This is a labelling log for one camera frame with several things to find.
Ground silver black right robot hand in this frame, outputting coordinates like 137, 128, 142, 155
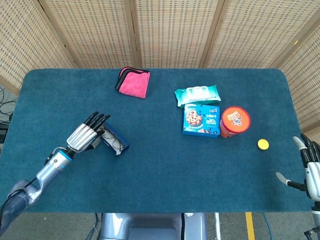
275, 133, 320, 202

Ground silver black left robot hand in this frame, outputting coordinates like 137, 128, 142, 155
66, 111, 111, 154

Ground black-framed eyeglasses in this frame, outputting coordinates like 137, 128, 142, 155
103, 131, 126, 153

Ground dark blue glasses case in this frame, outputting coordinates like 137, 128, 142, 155
99, 121, 131, 156

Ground grey robot base body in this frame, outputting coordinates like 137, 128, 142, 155
99, 212, 208, 240

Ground yellow bottle cap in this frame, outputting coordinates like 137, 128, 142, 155
257, 138, 270, 151

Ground folded pink microfiber cloth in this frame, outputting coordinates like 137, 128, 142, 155
114, 66, 151, 99

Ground yellow floor tape strip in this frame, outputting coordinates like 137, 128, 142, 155
245, 212, 256, 240

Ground teal blue table cloth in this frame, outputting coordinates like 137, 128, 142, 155
0, 68, 317, 214

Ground orange instant noodle cup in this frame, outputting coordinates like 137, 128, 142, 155
219, 106, 251, 139

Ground blue cookie box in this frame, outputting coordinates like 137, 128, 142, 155
181, 103, 221, 139

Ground green wet wipes pack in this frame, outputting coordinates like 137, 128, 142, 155
174, 84, 222, 109

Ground woven bamboo folding screen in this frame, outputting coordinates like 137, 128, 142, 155
0, 0, 320, 137

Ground blue floor cable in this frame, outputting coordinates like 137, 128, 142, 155
86, 212, 101, 240
262, 213, 274, 240

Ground black floor cables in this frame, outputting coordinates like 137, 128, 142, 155
0, 86, 18, 123

